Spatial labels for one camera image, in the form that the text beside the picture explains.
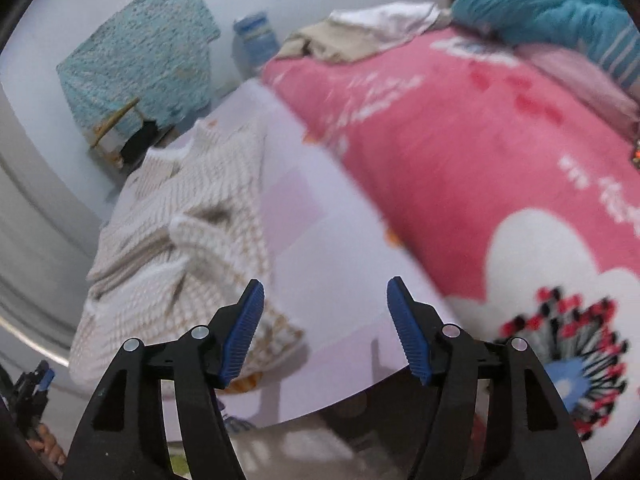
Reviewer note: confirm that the person's left hand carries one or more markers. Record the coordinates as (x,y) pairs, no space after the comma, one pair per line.
(47,447)

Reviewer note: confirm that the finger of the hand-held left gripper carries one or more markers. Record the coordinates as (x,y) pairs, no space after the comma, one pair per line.
(35,395)

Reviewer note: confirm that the turquoise floral wall cloth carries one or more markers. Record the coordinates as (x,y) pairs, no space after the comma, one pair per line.
(140,50)

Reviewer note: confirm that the beige clothes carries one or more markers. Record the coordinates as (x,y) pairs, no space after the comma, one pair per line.
(325,42)

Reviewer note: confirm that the pink printed blanket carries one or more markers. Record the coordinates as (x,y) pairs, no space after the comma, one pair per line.
(450,160)

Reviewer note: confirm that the beige houndstooth coat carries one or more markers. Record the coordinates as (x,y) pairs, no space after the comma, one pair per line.
(200,240)

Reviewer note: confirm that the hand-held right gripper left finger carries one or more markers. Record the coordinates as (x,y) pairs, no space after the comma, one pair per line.
(245,330)

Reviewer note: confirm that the black bag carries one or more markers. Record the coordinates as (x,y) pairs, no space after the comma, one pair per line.
(142,140)

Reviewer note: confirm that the light pink pillow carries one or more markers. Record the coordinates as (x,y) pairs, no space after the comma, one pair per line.
(580,75)

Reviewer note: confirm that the teal garment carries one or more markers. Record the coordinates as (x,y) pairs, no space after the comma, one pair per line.
(540,10)

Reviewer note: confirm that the white cloth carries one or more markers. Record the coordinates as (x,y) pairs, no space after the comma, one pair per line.
(390,17)

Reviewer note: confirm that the wooden chair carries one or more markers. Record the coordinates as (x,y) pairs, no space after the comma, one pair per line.
(112,121)

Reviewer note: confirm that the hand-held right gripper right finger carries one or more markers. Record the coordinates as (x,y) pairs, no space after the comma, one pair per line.
(410,330)

